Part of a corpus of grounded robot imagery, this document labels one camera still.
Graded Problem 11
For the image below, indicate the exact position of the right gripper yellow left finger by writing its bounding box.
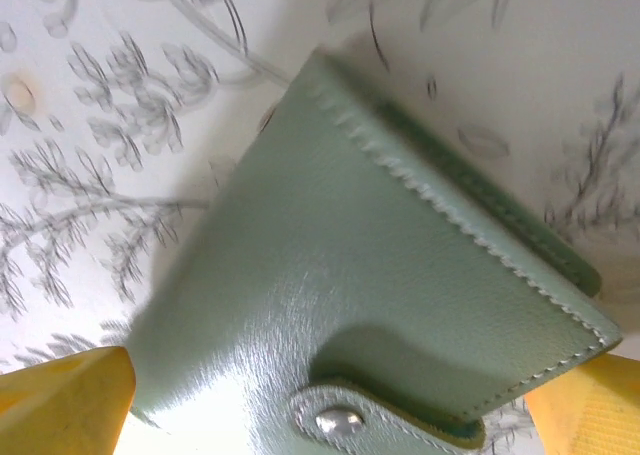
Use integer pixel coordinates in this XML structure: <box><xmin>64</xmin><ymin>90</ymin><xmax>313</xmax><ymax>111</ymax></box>
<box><xmin>0</xmin><ymin>343</ymin><xmax>139</xmax><ymax>455</ymax></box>

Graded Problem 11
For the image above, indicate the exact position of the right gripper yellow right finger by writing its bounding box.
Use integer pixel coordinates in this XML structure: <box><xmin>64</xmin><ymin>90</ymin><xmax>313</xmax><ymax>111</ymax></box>
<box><xmin>523</xmin><ymin>352</ymin><xmax>640</xmax><ymax>455</ymax></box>

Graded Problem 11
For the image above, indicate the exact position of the floral tablecloth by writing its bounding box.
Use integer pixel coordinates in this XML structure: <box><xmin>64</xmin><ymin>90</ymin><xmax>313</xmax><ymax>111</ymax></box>
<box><xmin>0</xmin><ymin>0</ymin><xmax>640</xmax><ymax>455</ymax></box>

